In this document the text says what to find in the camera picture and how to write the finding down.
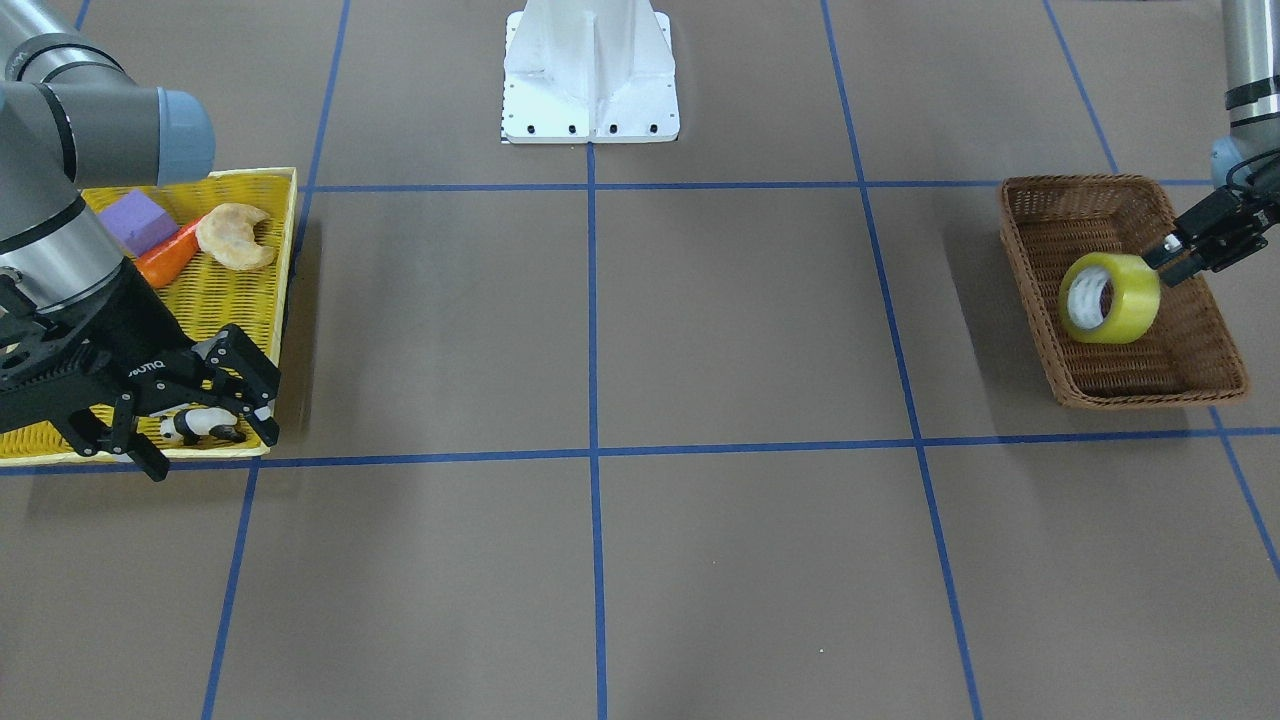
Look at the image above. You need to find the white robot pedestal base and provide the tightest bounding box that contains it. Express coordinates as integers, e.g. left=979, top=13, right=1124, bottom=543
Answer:
left=500, top=1, right=681, bottom=145

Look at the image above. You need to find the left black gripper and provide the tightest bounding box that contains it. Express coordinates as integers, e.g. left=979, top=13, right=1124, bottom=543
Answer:
left=1142, top=188, right=1279, bottom=288

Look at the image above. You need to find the yellow tape roll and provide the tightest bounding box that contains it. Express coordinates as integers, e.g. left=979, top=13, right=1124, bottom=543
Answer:
left=1059, top=252, right=1161, bottom=345

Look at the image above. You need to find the toy croissant bread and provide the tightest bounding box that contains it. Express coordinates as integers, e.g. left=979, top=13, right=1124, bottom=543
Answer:
left=195, top=202, right=275, bottom=272

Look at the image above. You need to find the purple foam block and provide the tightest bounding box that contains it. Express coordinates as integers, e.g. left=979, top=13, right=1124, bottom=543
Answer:
left=97, top=188, right=180, bottom=258

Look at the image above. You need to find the orange toy carrot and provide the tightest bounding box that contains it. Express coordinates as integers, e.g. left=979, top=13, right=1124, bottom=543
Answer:
left=133, top=217, right=204, bottom=290

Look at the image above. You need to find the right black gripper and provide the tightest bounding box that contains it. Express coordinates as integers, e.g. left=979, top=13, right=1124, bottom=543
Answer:
left=1, top=260, right=282, bottom=482

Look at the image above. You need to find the brown wicker basket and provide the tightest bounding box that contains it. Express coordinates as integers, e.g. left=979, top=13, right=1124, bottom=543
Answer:
left=997, top=174, right=1251, bottom=411

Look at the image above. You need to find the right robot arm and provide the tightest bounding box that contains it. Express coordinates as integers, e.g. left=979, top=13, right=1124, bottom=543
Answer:
left=1, top=1, right=280, bottom=480

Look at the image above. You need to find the toy panda figure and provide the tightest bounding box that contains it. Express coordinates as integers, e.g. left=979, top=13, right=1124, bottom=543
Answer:
left=159, top=407, right=247, bottom=446

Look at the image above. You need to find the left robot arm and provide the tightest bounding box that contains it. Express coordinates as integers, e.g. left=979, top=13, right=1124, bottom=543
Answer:
left=1143, top=1, right=1279, bottom=287

